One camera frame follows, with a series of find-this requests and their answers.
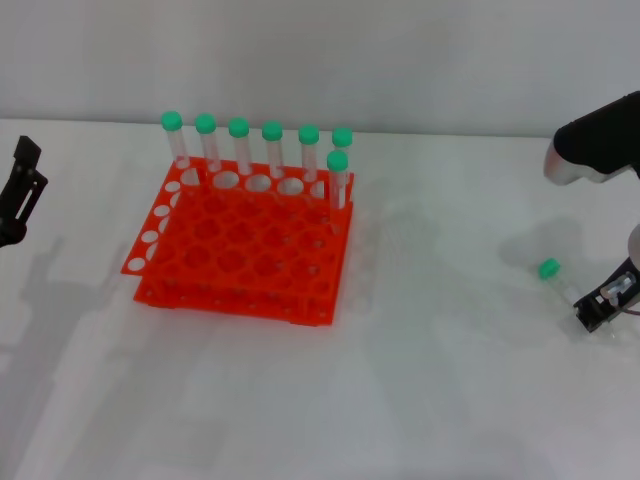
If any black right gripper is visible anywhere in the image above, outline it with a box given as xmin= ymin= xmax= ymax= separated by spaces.
xmin=573 ymin=257 xmax=640 ymax=334

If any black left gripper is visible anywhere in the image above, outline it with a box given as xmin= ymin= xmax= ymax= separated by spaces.
xmin=0 ymin=134 xmax=50 ymax=249

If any clear test tube green cap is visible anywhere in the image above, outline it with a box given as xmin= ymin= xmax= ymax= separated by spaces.
xmin=194 ymin=113 xmax=222 ymax=174
xmin=261 ymin=120 xmax=286 ymax=180
xmin=331 ymin=127 xmax=354 ymax=174
xmin=160 ymin=110 xmax=191 ymax=171
xmin=228 ymin=116 xmax=254 ymax=176
xmin=538 ymin=258 xmax=581 ymax=304
xmin=326 ymin=150 xmax=350 ymax=236
xmin=298 ymin=124 xmax=321 ymax=182

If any orange plastic test tube rack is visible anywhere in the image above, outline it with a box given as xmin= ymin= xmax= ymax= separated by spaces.
xmin=119 ymin=155 xmax=356 ymax=329

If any silver plug with red cable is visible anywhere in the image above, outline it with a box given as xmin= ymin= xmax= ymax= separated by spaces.
xmin=602 ymin=272 xmax=640 ymax=317

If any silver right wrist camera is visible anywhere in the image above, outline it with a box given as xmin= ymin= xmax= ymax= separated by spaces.
xmin=543 ymin=91 xmax=640 ymax=187

